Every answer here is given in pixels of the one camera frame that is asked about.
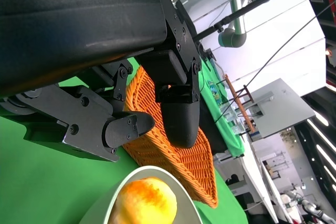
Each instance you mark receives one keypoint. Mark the pale green bowl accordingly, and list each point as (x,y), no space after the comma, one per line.
(118,195)

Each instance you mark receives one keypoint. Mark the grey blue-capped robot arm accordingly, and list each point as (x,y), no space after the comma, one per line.
(236,6)

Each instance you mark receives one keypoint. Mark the white humanoid robot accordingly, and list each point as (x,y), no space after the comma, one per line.
(309,208)

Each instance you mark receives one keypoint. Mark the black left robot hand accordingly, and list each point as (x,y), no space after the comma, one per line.
(78,24)

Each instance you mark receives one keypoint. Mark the orange donut bread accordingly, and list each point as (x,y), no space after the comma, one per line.
(144,203)

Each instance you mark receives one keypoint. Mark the black stand pole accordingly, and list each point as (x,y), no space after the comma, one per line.
(249,6)

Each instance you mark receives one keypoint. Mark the wooden easel stick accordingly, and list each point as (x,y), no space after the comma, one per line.
(241,103)

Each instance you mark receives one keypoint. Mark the grey cabinet box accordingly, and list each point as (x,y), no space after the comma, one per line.
(286,106)

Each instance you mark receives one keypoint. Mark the orange wicker basket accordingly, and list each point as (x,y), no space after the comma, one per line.
(183,166)

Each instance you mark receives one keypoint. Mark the green tablecloth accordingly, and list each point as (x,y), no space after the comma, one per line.
(52,182)

